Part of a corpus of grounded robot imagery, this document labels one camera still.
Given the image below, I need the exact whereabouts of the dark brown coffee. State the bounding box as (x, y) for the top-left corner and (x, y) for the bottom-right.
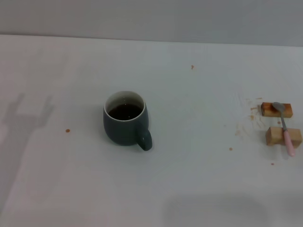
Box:
(107, 103), (144, 121)

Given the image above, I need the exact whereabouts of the dark grey ceramic cup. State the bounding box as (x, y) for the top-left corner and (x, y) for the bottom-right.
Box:
(103, 90), (153, 151)

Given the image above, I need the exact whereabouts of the plain light wooden block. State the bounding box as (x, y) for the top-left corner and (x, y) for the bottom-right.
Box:
(265, 126), (303, 148)

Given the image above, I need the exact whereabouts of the coffee stained wooden block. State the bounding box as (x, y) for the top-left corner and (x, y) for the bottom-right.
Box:
(260, 102), (294, 118)

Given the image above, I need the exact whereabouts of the pink handled metal spoon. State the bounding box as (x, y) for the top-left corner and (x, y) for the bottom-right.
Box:
(272, 102), (296, 157)

